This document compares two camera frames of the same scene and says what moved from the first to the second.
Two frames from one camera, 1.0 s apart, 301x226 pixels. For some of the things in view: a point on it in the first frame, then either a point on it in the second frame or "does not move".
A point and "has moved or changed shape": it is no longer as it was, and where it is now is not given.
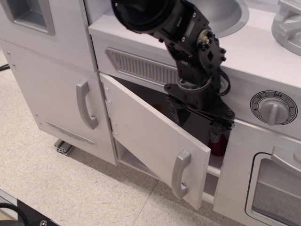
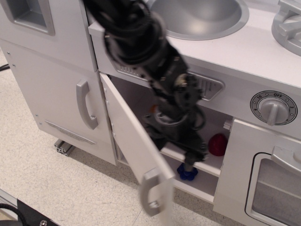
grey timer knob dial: x=273 y=108 does not move
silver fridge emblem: x=70 y=133 does not move
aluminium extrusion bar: x=63 y=148 does not move
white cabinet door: x=152 y=135 has moved or changed shape
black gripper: x=202 y=97 → x=178 y=122
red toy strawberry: x=219 y=149 does not move
